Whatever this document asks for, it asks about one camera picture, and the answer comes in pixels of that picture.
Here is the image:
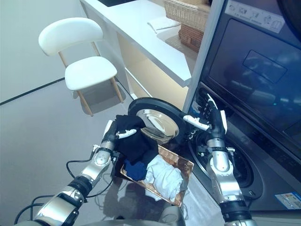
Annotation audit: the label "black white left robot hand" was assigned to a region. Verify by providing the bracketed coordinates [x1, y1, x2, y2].
[102, 119, 138, 145]

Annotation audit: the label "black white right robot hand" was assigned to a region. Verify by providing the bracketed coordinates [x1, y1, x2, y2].
[182, 93, 228, 140]

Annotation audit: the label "black garment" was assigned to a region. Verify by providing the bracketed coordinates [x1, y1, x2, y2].
[115, 114, 160, 165]

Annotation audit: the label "white garment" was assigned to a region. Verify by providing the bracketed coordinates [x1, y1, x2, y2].
[143, 156, 184, 200]

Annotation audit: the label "round glass washing machine door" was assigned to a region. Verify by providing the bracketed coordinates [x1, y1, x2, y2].
[127, 97, 189, 144]

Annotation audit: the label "grey front-load washing machine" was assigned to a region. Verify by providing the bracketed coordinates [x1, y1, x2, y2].
[178, 81, 301, 211]

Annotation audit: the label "navy blue garment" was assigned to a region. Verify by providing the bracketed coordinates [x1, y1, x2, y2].
[123, 159, 151, 182]

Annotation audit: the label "brown wicker laundry tray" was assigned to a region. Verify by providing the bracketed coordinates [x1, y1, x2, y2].
[119, 143, 195, 209]

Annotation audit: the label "white upright cabinet panel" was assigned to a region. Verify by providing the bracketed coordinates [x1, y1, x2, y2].
[182, 0, 228, 113]

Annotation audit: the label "white chair wooden legs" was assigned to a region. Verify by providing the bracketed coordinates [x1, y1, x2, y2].
[38, 17, 124, 117]

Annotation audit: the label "dark stacked dryer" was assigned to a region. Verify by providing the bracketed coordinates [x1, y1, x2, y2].
[199, 0, 301, 151]

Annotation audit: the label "grey robot torso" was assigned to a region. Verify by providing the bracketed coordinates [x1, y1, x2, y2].
[14, 215, 142, 226]

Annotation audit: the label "right robot leg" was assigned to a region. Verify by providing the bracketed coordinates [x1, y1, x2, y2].
[162, 204, 185, 226]

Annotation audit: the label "white counter cabinet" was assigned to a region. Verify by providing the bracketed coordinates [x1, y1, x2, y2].
[79, 0, 192, 111]

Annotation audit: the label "white folded towel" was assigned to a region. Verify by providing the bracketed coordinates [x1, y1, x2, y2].
[147, 17, 182, 33]

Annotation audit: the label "light wicker basket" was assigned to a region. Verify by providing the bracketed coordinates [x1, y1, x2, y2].
[163, 0, 211, 32]

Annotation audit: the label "black sink basin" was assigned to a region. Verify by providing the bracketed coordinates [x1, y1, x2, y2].
[97, 0, 132, 7]

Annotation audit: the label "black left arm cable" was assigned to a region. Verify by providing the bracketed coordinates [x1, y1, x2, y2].
[65, 159, 113, 198]

